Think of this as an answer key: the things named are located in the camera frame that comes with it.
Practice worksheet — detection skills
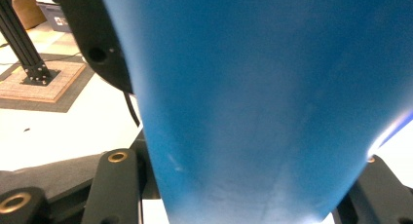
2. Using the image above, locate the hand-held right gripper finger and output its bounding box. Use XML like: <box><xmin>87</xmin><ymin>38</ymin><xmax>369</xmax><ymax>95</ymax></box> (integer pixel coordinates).
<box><xmin>134</xmin><ymin>129</ymin><xmax>162</xmax><ymax>200</ymax></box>

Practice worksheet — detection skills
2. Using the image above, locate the blue bottle with white cap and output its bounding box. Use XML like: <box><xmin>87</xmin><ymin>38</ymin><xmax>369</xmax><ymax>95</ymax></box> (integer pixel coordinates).
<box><xmin>98</xmin><ymin>0</ymin><xmax>413</xmax><ymax>224</ymax></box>

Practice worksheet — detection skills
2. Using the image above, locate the grey storage bin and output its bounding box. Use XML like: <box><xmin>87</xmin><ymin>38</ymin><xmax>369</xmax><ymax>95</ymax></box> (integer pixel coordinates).
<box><xmin>34</xmin><ymin>1</ymin><xmax>73</xmax><ymax>34</ymax></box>

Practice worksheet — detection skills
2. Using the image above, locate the brown cardboard carton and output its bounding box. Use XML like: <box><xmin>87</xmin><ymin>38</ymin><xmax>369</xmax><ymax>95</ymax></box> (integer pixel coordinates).
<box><xmin>11</xmin><ymin>0</ymin><xmax>49</xmax><ymax>31</ymax></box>

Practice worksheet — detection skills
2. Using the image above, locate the wooden floor board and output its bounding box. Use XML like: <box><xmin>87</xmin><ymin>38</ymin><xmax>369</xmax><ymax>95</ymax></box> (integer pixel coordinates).
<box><xmin>0</xmin><ymin>60</ymin><xmax>88</xmax><ymax>104</ymax></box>

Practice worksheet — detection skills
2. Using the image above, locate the dark floor mat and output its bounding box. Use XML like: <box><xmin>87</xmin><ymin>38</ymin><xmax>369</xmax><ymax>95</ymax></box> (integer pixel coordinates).
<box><xmin>0</xmin><ymin>53</ymin><xmax>95</xmax><ymax>114</ymax></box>

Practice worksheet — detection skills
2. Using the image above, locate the black post with bolted foot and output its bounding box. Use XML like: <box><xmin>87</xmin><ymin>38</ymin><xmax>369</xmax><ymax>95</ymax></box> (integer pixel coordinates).
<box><xmin>0</xmin><ymin>0</ymin><xmax>61</xmax><ymax>88</ymax></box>

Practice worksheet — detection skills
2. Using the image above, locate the thin black cable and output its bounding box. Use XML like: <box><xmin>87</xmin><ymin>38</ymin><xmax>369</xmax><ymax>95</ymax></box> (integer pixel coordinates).
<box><xmin>122</xmin><ymin>91</ymin><xmax>141</xmax><ymax>128</ymax></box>

